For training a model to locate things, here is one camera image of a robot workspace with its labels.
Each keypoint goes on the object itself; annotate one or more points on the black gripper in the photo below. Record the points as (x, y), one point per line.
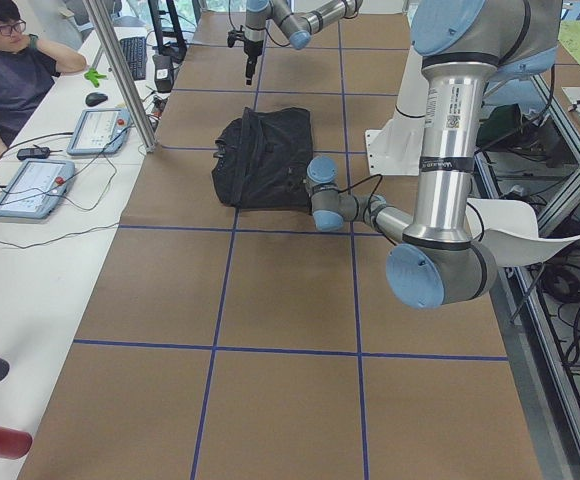
(251, 48)

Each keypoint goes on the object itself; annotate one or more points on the black graphic t-shirt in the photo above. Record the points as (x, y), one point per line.
(254, 153)

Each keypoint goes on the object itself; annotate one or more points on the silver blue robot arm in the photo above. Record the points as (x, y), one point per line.
(463, 45)
(298, 28)

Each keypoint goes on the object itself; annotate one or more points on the black box on desk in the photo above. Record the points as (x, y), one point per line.
(163, 73)

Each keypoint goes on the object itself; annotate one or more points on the black keyboard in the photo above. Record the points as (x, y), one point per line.
(134, 50)

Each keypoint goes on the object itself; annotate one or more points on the green plastic toy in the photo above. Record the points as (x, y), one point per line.
(94, 77)

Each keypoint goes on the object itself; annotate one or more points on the black computer mouse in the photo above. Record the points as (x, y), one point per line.
(95, 98)

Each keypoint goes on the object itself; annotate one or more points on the upper blue teach pendant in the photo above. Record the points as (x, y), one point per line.
(99, 131)

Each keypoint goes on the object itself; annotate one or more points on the blue teach pendant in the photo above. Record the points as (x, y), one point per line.
(36, 189)
(99, 131)

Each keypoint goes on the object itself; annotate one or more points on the small black remote device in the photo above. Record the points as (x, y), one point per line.
(33, 153)

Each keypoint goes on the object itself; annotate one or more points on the seated man in blue shirt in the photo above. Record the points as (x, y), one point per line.
(28, 68)

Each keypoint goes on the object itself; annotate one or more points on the lower blue teach pendant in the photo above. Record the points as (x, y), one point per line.
(36, 189)

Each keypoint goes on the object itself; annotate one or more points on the white paper sheet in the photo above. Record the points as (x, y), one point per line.
(509, 229)

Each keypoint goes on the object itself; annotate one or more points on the aluminium frame post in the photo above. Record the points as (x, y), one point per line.
(103, 25)

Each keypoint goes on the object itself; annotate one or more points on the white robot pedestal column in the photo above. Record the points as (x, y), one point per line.
(395, 149)

